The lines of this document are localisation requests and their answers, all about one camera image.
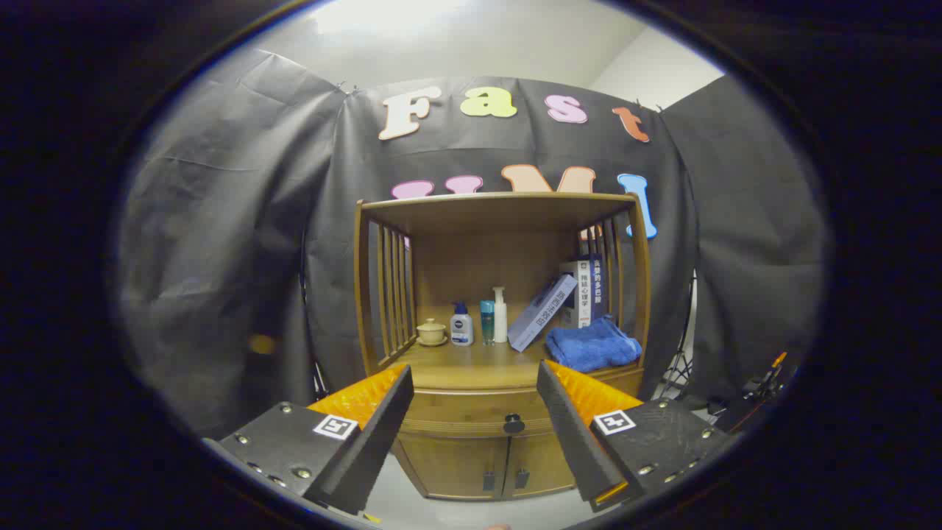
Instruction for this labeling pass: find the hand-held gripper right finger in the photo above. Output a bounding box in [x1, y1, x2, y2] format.
[536, 359, 740, 514]

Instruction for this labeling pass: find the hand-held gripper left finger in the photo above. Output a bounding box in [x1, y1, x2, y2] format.
[202, 363, 415, 516]

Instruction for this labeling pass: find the wooden drawer with black knob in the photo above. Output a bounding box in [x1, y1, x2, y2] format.
[401, 368, 645, 439]

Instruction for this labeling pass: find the wooden cabinet door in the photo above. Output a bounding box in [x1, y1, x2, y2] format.
[504, 434, 578, 498]
[394, 434, 509, 501]

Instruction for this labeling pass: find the wooden countertop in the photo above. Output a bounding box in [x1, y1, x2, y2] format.
[379, 340, 645, 391]

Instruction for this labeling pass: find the wooden cabinet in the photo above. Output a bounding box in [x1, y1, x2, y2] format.
[353, 191, 654, 503]

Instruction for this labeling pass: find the blue folded towel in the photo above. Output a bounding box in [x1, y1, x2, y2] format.
[545, 315, 642, 373]

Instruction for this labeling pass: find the black tripod stand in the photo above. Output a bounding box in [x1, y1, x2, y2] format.
[657, 324, 696, 402]

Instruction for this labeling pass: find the lavender book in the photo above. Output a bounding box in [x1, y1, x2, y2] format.
[507, 274, 579, 353]

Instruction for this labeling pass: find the white lotion bottle blue cap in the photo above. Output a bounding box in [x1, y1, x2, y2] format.
[450, 302, 474, 347]

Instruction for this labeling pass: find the white book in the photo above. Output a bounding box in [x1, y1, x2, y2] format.
[559, 258, 594, 330]

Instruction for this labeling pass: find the dark blue book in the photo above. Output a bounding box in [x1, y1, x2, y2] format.
[589, 254, 606, 325]

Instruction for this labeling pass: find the black device with orange part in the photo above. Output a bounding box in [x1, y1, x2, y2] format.
[710, 352, 792, 431]

